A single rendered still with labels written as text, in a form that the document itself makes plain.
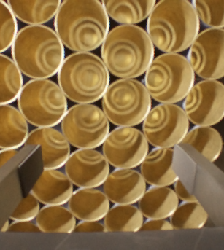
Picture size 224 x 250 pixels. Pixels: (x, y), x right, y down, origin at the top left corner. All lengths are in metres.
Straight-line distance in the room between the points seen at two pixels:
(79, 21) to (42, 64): 0.10
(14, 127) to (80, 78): 0.16
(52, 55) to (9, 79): 0.09
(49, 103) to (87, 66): 0.10
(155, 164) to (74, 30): 0.29
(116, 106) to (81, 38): 0.13
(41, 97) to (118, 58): 0.16
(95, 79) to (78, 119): 0.08
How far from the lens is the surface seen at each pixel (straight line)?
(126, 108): 0.33
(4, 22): 0.37
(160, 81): 0.34
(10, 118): 0.38
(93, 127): 0.34
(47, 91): 0.34
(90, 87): 0.33
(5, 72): 0.37
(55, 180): 0.39
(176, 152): 0.16
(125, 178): 0.38
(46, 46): 0.34
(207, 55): 0.37
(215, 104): 0.33
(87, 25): 0.34
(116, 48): 0.33
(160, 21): 0.35
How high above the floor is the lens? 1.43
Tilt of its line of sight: 76 degrees down
